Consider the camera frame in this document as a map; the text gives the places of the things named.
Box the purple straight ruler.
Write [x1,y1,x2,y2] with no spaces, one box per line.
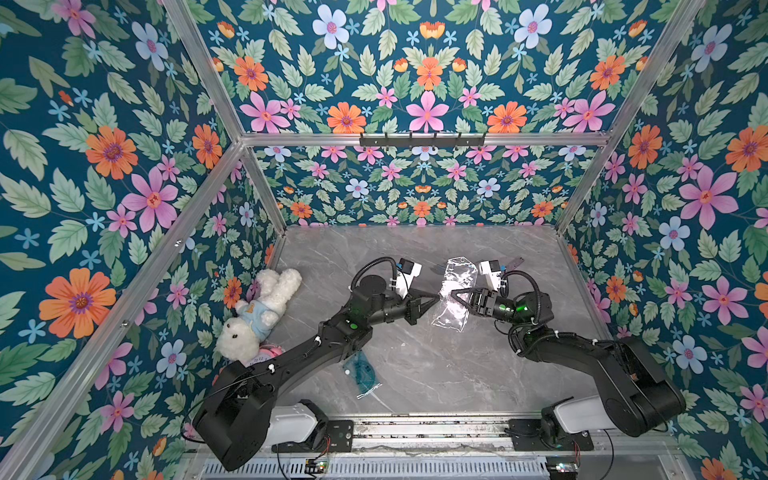
[504,257,524,271]

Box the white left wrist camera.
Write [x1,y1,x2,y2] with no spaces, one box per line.
[395,258,422,298]

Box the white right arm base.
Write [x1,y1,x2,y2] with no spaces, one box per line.
[541,395,616,436]

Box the green ruler set pouch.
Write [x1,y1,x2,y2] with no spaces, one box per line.
[342,351,381,399]

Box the white plush bear toy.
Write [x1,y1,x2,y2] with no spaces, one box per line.
[215,268,303,366]

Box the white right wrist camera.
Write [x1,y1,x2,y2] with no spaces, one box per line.
[478,260,503,291]

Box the black hook rail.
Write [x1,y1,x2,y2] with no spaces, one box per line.
[358,133,486,149]

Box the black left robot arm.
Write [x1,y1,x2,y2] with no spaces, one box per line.
[192,257,440,471]

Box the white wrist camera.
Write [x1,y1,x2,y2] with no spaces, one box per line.
[478,260,503,291]
[395,258,422,298]

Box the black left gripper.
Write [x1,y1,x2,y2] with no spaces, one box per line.
[361,289,438,329]

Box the purple protractor set pouch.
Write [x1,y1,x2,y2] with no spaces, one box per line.
[429,257,478,332]

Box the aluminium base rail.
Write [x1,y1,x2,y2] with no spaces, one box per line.
[179,412,679,480]

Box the pink round toy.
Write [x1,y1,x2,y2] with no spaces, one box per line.
[259,344,284,359]

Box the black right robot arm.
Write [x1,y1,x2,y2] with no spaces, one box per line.
[451,270,687,438]

